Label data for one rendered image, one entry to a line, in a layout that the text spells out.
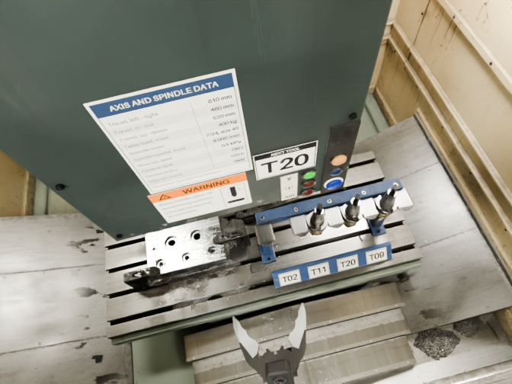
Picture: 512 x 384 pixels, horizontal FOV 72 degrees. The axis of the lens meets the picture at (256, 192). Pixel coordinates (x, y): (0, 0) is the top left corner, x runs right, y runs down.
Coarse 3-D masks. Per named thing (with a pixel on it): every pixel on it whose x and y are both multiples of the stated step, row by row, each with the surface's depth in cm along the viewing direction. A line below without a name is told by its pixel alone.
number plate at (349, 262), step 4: (352, 256) 129; (356, 256) 129; (340, 260) 129; (344, 260) 129; (348, 260) 129; (352, 260) 129; (356, 260) 130; (340, 264) 130; (344, 264) 130; (348, 264) 130; (352, 264) 130; (356, 264) 130; (340, 268) 130; (344, 268) 130; (348, 268) 131
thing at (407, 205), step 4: (404, 188) 111; (400, 192) 111; (404, 192) 111; (396, 196) 110; (400, 196) 110; (404, 196) 110; (408, 196) 110; (400, 200) 109; (404, 200) 109; (408, 200) 109; (400, 204) 109; (404, 204) 109; (408, 204) 108; (412, 204) 108; (400, 208) 108; (404, 208) 108; (408, 208) 108
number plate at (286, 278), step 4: (288, 272) 128; (292, 272) 128; (296, 272) 128; (280, 276) 128; (284, 276) 128; (288, 276) 129; (292, 276) 129; (296, 276) 129; (280, 280) 129; (284, 280) 129; (288, 280) 129; (292, 280) 130; (296, 280) 130; (300, 280) 130; (280, 284) 130; (284, 284) 130
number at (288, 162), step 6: (282, 156) 53; (288, 156) 53; (294, 156) 54; (300, 156) 54; (306, 156) 55; (282, 162) 55; (288, 162) 55; (294, 162) 55; (300, 162) 56; (306, 162) 56; (282, 168) 56; (288, 168) 57; (294, 168) 57
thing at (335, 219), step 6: (324, 210) 110; (330, 210) 110; (336, 210) 110; (330, 216) 109; (336, 216) 109; (342, 216) 109; (330, 222) 108; (336, 222) 108; (342, 222) 108; (336, 228) 107
